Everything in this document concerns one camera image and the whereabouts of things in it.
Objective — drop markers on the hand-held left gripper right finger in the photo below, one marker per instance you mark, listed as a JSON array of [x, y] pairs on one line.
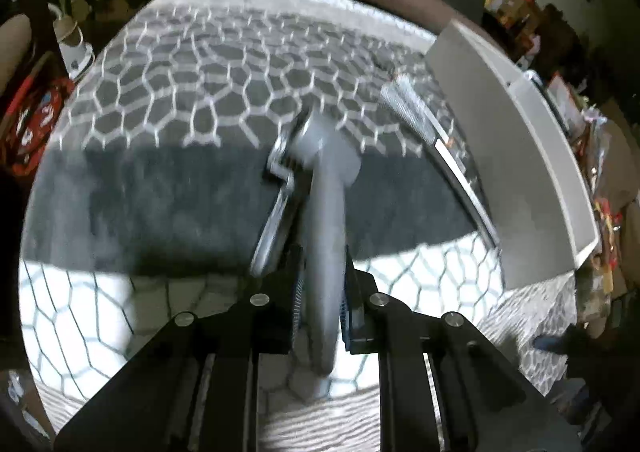
[[346, 314]]

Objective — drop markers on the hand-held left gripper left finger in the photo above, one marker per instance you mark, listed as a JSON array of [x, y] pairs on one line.
[[297, 297]]

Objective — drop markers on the silver metal tool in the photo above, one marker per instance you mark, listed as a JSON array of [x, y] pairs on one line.
[[280, 212]]

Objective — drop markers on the white box container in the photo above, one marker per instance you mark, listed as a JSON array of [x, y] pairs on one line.
[[505, 142]]

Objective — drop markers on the honeycomb patterned blanket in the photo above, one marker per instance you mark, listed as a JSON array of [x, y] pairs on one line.
[[200, 97]]

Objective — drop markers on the pile of colourful packets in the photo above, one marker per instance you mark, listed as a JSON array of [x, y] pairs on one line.
[[595, 142]]

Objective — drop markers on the red printed bag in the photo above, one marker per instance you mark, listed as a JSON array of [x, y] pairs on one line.
[[35, 117]]

